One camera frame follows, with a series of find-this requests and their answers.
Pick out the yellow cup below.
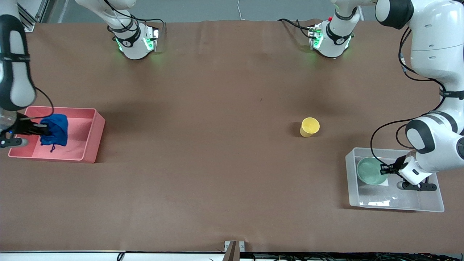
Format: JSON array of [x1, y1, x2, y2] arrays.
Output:
[[300, 117, 320, 138]]

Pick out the clear plastic bin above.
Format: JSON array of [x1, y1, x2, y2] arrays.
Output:
[[345, 147, 445, 213]]

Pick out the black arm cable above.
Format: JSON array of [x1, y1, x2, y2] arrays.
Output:
[[369, 25, 458, 171], [21, 86, 55, 120]]

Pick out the blue cloth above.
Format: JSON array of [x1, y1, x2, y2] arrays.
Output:
[[40, 114, 69, 153]]

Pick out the metal bracket with brown bar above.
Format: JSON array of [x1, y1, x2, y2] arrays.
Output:
[[224, 241, 245, 261]]

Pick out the light green bowl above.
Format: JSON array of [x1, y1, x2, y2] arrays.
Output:
[[357, 157, 389, 186]]

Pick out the brown table cover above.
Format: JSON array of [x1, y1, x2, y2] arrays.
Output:
[[0, 20, 464, 253]]

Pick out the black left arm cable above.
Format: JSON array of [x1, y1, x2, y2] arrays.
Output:
[[369, 25, 458, 171]]

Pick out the black left base cable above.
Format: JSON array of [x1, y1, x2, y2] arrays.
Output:
[[278, 18, 316, 39]]

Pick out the black right base cable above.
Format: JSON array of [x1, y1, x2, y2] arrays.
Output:
[[105, 0, 166, 35]]

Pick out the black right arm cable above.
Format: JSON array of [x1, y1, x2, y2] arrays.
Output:
[[21, 86, 55, 120]]

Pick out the black base cable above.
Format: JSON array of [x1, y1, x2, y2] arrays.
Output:
[[278, 18, 316, 39], [105, 0, 166, 35]]

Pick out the aluminium frame post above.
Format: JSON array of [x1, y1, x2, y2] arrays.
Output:
[[17, 0, 49, 32]]

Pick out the pink plastic bin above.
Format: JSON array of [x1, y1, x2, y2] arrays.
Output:
[[8, 106, 106, 163]]

